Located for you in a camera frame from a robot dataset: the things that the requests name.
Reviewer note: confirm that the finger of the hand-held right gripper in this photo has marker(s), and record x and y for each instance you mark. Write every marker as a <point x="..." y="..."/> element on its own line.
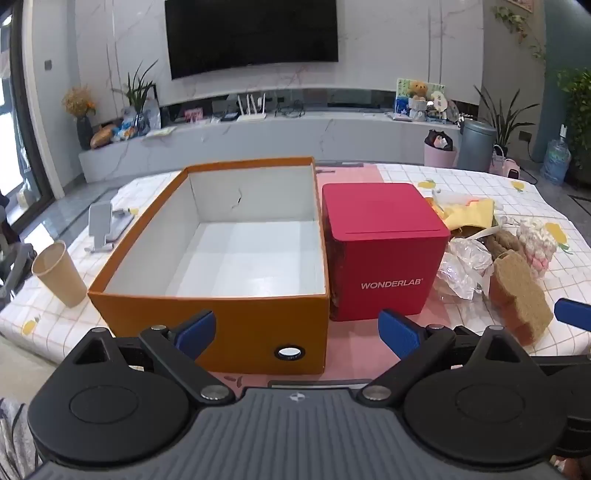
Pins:
<point x="574" y="314"/>

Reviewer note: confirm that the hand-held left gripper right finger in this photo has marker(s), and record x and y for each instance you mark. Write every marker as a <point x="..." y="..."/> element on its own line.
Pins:
<point x="398" y="332"/>

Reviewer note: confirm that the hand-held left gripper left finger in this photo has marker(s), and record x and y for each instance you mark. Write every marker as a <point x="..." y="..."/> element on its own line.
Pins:
<point x="196" y="331"/>

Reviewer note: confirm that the orange-rimmed white box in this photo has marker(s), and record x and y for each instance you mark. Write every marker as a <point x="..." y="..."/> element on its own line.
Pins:
<point x="258" y="323"/>

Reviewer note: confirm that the pink white crochet toy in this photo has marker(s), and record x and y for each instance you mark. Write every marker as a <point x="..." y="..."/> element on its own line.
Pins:
<point x="538" y="242"/>

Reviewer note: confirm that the clear plastic bag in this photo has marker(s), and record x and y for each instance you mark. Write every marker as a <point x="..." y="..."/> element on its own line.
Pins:
<point x="464" y="267"/>

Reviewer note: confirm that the brown plush toy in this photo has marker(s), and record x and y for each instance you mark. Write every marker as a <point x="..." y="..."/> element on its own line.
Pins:
<point x="503" y="242"/>

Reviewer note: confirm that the yellow cloth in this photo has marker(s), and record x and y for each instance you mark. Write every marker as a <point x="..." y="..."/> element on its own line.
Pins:
<point x="468" y="213"/>

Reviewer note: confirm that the red cube box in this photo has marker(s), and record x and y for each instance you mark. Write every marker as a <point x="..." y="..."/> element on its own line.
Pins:
<point x="388" y="258"/>

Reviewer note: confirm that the white phone stand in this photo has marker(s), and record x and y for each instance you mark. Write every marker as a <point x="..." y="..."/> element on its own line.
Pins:
<point x="102" y="221"/>

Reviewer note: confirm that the brown paper cup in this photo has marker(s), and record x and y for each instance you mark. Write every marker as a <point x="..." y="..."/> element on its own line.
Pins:
<point x="57" y="277"/>

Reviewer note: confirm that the blue water jug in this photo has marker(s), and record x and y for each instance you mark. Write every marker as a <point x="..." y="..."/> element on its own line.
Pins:
<point x="555" y="161"/>

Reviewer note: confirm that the small pink bag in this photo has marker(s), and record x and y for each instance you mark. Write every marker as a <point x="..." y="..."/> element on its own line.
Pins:
<point x="508" y="167"/>

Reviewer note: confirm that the pink trash bin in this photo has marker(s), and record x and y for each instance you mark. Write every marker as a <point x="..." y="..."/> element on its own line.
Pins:
<point x="439" y="156"/>

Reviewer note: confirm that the grey trash bin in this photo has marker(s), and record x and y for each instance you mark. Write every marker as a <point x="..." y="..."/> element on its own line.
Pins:
<point x="475" y="147"/>

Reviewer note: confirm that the long-leaf potted plant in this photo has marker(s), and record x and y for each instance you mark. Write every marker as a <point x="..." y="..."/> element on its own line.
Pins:
<point x="505" y="120"/>

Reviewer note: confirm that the tall green bushy plant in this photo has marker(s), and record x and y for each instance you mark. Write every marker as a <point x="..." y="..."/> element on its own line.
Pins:
<point x="577" y="106"/>

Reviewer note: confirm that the grey marble television console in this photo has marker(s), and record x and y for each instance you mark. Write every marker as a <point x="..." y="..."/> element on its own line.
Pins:
<point x="277" y="138"/>

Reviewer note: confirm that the person's striped clothing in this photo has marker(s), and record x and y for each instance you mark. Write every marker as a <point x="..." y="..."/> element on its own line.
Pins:
<point x="14" y="438"/>

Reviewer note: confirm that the blue snack packets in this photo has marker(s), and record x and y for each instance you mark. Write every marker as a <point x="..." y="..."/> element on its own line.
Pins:
<point x="125" y="130"/>

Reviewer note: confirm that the brown bread bag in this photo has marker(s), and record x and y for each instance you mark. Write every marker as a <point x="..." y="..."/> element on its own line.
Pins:
<point x="101" y="137"/>

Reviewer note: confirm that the clear large water bottle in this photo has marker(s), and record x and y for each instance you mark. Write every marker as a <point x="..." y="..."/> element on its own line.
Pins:
<point x="151" y="115"/>

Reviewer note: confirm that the white router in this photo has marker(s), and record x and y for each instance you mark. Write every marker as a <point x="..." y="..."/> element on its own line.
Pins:
<point x="251" y="113"/>

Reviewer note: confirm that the black vase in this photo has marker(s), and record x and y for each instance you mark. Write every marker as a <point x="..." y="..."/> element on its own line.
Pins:
<point x="85" y="134"/>

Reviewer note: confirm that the round white hand fan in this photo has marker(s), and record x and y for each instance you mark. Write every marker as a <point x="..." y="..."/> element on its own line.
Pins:
<point x="438" y="102"/>

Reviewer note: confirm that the small teddy bear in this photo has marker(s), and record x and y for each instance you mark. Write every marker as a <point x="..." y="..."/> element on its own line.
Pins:
<point x="419" y="97"/>

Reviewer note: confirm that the green picture board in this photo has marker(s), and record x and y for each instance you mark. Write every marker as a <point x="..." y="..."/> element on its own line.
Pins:
<point x="401" y="90"/>

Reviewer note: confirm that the green leafy potted plant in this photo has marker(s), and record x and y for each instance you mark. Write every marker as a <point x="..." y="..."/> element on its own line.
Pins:
<point x="137" y="92"/>

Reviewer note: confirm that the hanging vine plant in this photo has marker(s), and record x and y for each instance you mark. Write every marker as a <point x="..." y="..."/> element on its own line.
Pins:
<point x="519" y="27"/>

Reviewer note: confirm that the glass sliding door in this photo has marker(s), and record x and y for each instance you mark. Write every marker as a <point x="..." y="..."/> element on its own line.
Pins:
<point x="18" y="92"/>

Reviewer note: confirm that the black wall television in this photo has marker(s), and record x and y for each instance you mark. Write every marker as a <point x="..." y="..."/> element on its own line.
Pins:
<point x="251" y="37"/>

